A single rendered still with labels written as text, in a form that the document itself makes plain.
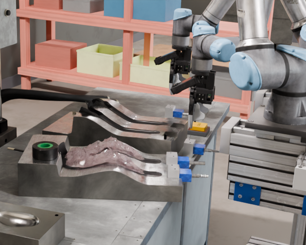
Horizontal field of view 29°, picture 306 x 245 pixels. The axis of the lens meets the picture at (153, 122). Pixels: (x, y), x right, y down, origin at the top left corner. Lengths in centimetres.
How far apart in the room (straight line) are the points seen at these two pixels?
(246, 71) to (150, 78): 358
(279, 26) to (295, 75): 674
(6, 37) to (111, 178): 110
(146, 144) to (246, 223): 151
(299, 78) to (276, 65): 10
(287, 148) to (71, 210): 69
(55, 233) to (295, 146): 79
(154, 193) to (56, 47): 412
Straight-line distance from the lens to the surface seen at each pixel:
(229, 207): 365
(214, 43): 195
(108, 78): 550
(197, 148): 216
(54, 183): 181
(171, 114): 258
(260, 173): 194
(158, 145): 208
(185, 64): 250
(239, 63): 176
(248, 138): 191
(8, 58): 605
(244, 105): 494
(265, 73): 176
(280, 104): 186
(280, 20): 855
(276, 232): 345
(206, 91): 208
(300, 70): 183
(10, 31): 271
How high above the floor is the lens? 159
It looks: 18 degrees down
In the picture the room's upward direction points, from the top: 3 degrees clockwise
